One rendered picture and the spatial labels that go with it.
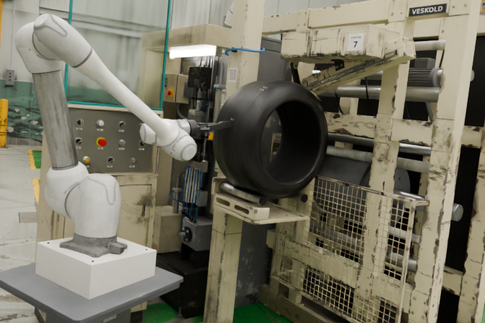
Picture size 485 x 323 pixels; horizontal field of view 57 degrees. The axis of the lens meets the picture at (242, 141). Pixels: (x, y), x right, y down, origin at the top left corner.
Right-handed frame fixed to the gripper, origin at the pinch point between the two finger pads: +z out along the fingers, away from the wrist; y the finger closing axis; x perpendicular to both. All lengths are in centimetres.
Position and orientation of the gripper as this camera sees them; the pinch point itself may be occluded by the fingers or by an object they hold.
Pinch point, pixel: (224, 125)
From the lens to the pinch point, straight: 210.8
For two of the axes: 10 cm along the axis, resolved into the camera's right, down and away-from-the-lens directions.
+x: 0.2, 9.9, 1.6
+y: -6.0, -1.2, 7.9
